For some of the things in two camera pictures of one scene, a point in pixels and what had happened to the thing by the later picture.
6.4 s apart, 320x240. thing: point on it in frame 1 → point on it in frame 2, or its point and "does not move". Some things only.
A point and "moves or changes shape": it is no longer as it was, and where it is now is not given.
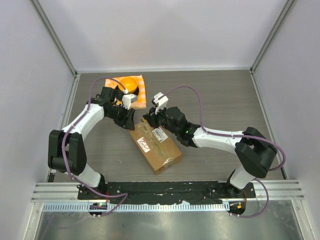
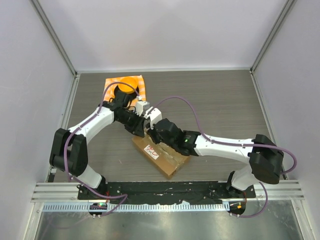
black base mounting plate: [164, 192] does not move
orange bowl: [130, 84] does not move
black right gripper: [152, 117] → [151, 132]
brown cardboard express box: [156, 146] moves or changes shape
